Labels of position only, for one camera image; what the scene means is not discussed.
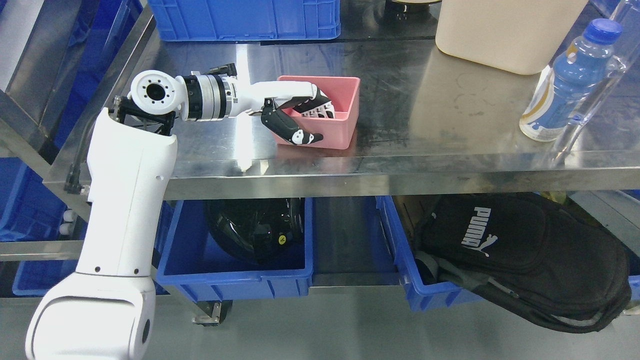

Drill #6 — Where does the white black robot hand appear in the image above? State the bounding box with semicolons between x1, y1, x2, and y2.
231;80;336;147

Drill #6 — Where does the cream plastic container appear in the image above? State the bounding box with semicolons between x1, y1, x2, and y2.
435;0;586;75

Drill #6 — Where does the blue bin under table right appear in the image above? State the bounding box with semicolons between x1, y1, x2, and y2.
375;195;483;313

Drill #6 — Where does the blue bin far left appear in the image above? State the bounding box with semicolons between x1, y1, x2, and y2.
0;157;87;297

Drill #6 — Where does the blue sports drink bottle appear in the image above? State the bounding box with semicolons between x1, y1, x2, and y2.
519;18;623;142

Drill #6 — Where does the clear plastic bottle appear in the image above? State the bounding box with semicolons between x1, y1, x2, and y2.
542;0;640;167

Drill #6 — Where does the blue bin under table left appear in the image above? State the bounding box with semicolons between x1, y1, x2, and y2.
157;198;316;302

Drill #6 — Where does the black helmet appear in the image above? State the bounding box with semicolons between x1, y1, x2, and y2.
203;197;306;265

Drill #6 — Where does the steel shelf left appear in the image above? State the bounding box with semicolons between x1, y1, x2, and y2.
0;0;101;176

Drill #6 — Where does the steel table frame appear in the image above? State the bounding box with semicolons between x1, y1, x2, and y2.
44;1;639;288

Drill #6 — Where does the blue bin under table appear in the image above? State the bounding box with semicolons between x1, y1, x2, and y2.
375;195;483;313
157;198;316;302

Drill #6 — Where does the pink plastic storage box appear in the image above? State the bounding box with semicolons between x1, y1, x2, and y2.
277;75;361;150

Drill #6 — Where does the blue crate on table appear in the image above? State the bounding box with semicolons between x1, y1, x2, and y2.
147;0;342;42

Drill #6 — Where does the black Puma backpack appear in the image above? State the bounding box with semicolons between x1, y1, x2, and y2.
413;193;633;334

